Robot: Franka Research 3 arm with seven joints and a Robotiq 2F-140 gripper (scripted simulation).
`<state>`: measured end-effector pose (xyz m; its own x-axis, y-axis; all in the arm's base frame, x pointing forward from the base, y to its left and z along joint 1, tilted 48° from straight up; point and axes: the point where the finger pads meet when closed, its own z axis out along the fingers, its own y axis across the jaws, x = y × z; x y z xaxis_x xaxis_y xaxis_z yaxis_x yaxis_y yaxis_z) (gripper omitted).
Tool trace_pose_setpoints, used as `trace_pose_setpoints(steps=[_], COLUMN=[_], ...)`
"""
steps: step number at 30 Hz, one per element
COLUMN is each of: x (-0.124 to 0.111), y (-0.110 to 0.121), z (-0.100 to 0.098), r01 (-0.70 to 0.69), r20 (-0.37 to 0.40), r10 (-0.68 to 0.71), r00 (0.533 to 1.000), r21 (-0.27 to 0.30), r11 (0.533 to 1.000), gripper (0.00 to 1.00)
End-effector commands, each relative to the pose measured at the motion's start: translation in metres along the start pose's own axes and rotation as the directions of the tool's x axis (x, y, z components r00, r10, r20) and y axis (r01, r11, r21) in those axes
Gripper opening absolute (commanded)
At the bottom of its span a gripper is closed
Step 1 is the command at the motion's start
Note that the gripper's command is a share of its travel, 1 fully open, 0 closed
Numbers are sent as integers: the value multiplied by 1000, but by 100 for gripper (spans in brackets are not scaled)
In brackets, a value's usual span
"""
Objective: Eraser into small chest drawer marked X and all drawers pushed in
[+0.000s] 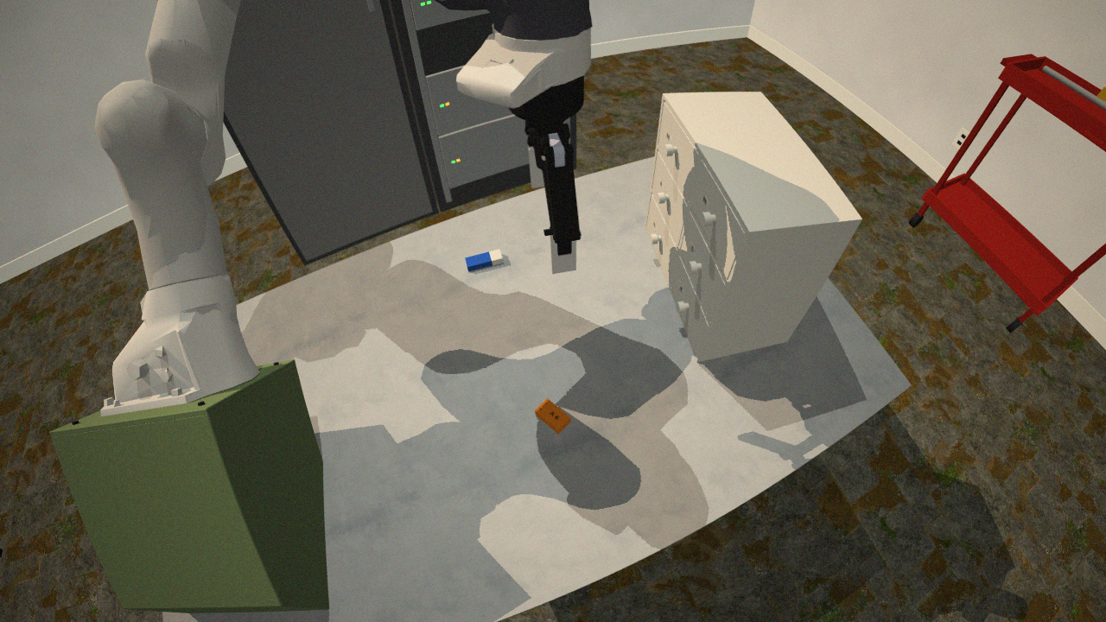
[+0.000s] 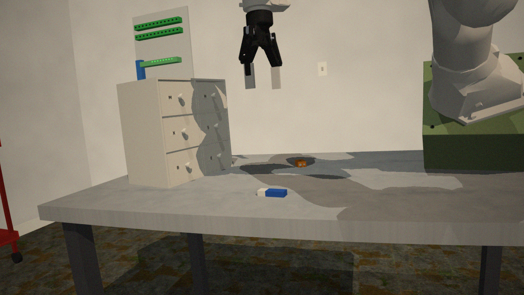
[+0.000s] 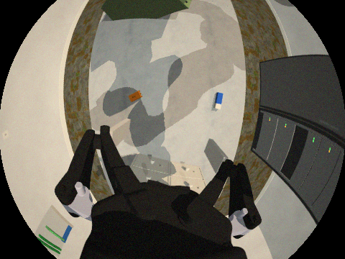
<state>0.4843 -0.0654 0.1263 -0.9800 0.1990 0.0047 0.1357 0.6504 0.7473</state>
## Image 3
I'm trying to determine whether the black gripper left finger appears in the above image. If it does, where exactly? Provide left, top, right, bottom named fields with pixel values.
left=55, top=119, right=160, bottom=222

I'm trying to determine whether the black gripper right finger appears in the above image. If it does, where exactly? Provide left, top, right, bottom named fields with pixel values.
left=183, top=138, right=262, bottom=239

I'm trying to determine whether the blue and white eraser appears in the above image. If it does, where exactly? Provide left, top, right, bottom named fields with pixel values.
left=214, top=92, right=223, bottom=109

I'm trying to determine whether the orange rectangular block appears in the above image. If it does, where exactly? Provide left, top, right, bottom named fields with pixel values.
left=129, top=91, right=142, bottom=102

